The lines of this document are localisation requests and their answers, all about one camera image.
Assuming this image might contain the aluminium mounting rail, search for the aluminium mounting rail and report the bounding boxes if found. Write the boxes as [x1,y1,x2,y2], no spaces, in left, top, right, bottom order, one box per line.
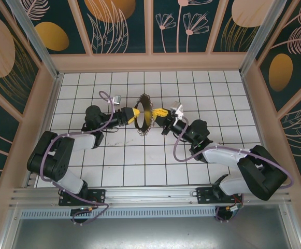
[9,184,291,208]

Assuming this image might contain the grey metal sheet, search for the grey metal sheet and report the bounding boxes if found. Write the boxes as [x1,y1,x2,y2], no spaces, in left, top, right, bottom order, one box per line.
[9,217,298,249]

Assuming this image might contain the large metal keyring band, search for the large metal keyring band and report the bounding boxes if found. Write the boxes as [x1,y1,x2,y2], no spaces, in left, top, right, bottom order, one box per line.
[134,93,157,137]

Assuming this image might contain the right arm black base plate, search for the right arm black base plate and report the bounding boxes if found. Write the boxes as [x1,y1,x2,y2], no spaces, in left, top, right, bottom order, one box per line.
[196,185,244,205]

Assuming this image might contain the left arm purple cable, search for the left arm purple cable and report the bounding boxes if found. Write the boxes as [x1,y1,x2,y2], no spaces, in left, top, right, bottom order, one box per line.
[40,90,116,226]

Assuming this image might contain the slotted grey cable duct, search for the slotted grey cable duct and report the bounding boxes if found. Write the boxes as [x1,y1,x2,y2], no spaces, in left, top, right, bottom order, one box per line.
[20,209,218,219]

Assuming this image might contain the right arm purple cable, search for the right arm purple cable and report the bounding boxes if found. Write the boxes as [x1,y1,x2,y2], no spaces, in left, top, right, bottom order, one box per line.
[173,115,295,224]

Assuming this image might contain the aluminium frame bar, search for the aluminium frame bar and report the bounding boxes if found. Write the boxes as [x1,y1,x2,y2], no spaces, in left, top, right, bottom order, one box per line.
[279,203,301,249]
[0,207,23,249]

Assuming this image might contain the aluminium corner post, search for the aluminium corner post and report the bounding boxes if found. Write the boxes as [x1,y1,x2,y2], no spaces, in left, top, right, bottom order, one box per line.
[6,0,64,80]
[239,0,295,76]

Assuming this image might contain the aluminium side rail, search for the aluminium side rail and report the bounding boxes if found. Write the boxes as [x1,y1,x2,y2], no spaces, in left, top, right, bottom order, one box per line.
[239,74,275,185]

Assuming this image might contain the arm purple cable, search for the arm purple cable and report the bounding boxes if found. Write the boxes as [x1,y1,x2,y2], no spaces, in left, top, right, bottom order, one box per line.
[40,90,116,226]
[173,115,295,224]

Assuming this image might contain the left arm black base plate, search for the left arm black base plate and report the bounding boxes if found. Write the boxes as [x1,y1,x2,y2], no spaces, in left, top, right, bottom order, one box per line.
[59,188,107,206]

